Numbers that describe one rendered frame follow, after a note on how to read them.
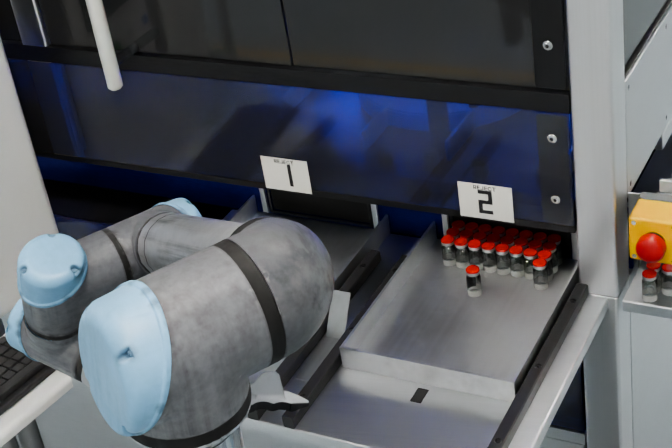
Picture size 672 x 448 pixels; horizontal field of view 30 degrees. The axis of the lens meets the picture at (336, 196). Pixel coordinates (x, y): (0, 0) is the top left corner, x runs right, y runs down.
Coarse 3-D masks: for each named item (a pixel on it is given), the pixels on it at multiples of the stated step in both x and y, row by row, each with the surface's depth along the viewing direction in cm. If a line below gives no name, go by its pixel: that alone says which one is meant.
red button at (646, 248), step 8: (640, 240) 173; (648, 240) 172; (656, 240) 172; (640, 248) 173; (648, 248) 172; (656, 248) 172; (664, 248) 172; (640, 256) 174; (648, 256) 173; (656, 256) 172
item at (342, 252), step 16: (240, 208) 214; (256, 208) 218; (304, 224) 213; (320, 224) 212; (336, 224) 212; (384, 224) 205; (336, 240) 207; (352, 240) 207; (368, 240) 200; (336, 256) 203; (352, 256) 197; (336, 272) 199; (352, 272) 197; (336, 288) 192
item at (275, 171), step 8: (264, 160) 201; (272, 160) 200; (280, 160) 199; (288, 160) 198; (296, 160) 198; (264, 168) 202; (272, 168) 201; (280, 168) 200; (296, 168) 199; (304, 168) 198; (264, 176) 203; (272, 176) 202; (280, 176) 201; (288, 176) 200; (296, 176) 200; (304, 176) 199; (272, 184) 203; (280, 184) 202; (288, 184) 201; (296, 184) 200; (304, 184) 200; (304, 192) 200
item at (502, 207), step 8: (464, 184) 185; (472, 184) 184; (480, 184) 184; (464, 192) 186; (472, 192) 185; (496, 192) 183; (504, 192) 183; (464, 200) 187; (472, 200) 186; (496, 200) 184; (504, 200) 183; (512, 200) 183; (464, 208) 188; (472, 208) 187; (488, 208) 185; (496, 208) 185; (504, 208) 184; (512, 208) 184; (472, 216) 188; (480, 216) 187; (488, 216) 186; (496, 216) 186; (504, 216) 185; (512, 216) 184
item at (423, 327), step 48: (432, 240) 202; (384, 288) 188; (432, 288) 192; (528, 288) 189; (384, 336) 183; (432, 336) 182; (480, 336) 180; (528, 336) 179; (432, 384) 173; (480, 384) 168
